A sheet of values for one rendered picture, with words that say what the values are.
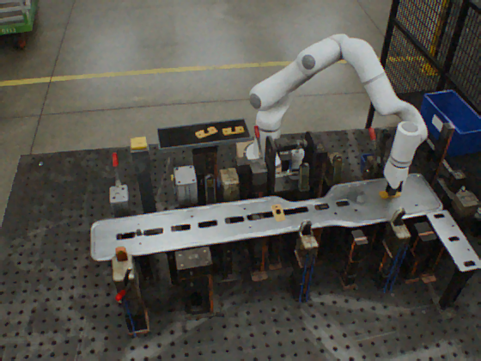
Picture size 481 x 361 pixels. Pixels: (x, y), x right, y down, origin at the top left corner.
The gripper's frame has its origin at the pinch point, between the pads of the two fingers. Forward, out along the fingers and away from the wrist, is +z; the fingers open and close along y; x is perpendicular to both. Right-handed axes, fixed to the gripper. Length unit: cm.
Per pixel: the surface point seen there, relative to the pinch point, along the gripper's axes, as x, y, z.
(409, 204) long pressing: 5.8, 6.5, 3.4
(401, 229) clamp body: -5.7, 21.2, -1.1
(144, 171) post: -95, -30, 0
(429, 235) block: 7.6, 21.6, 5.4
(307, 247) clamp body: -42.3, 21.4, -1.2
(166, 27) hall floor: -63, -367, 103
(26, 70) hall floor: -202, -308, 103
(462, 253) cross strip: 15.1, 33.5, 3.4
